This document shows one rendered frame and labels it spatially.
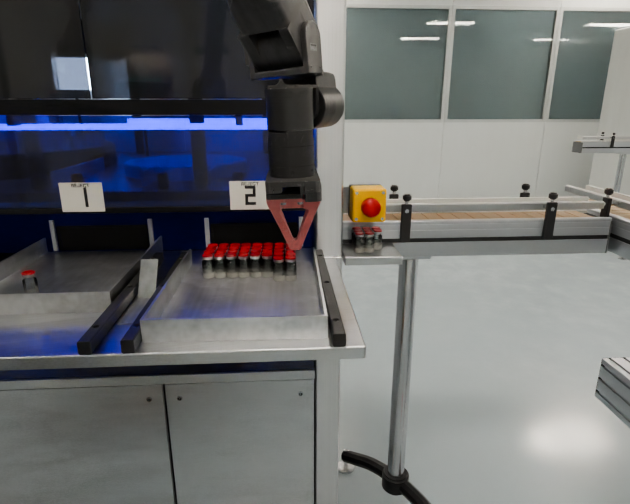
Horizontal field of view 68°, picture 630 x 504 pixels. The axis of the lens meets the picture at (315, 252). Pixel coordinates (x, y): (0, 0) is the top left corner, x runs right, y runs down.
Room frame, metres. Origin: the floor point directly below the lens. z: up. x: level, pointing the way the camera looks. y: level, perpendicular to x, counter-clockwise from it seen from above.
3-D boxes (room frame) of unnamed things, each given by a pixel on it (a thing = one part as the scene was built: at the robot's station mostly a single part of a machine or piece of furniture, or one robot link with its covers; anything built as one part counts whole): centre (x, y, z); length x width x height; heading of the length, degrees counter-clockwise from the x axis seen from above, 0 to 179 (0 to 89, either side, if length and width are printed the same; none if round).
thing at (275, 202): (0.61, 0.03, 1.06); 0.07 x 0.07 x 0.09; 3
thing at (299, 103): (0.60, 0.03, 1.19); 0.07 x 0.06 x 0.07; 152
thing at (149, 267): (0.72, 0.29, 0.91); 0.14 x 0.03 x 0.06; 3
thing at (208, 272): (0.86, 0.13, 0.90); 0.18 x 0.02 x 0.05; 93
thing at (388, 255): (1.06, -0.13, 0.87); 0.14 x 0.13 x 0.02; 4
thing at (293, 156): (0.60, 0.03, 1.13); 0.10 x 0.07 x 0.07; 3
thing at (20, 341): (0.80, 0.29, 0.87); 0.70 x 0.48 x 0.02; 94
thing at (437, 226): (1.17, -0.39, 0.92); 0.69 x 0.16 x 0.16; 94
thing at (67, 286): (0.86, 0.47, 0.90); 0.34 x 0.26 x 0.04; 4
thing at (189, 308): (0.77, 0.12, 0.90); 0.34 x 0.26 x 0.04; 3
